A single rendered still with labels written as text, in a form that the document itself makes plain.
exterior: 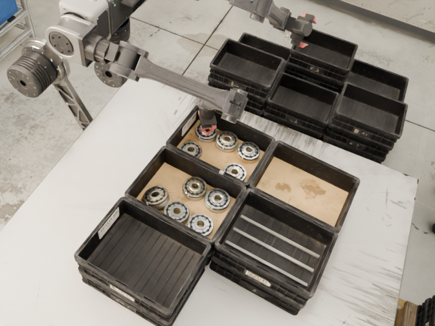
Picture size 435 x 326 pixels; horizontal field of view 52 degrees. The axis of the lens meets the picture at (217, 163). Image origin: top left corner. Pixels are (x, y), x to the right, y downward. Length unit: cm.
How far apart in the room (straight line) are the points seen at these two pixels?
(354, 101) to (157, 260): 176
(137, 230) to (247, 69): 152
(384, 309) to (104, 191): 128
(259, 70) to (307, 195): 122
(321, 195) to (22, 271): 126
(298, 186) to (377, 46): 257
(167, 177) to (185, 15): 245
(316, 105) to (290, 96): 18
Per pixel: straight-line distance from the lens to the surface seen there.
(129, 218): 183
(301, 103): 300
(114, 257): 176
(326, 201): 200
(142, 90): 244
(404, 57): 440
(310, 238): 189
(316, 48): 328
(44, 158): 310
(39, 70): 224
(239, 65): 298
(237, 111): 145
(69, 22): 155
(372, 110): 299
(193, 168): 189
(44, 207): 205
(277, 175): 201
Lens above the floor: 242
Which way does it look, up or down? 53 degrees down
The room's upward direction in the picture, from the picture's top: 11 degrees clockwise
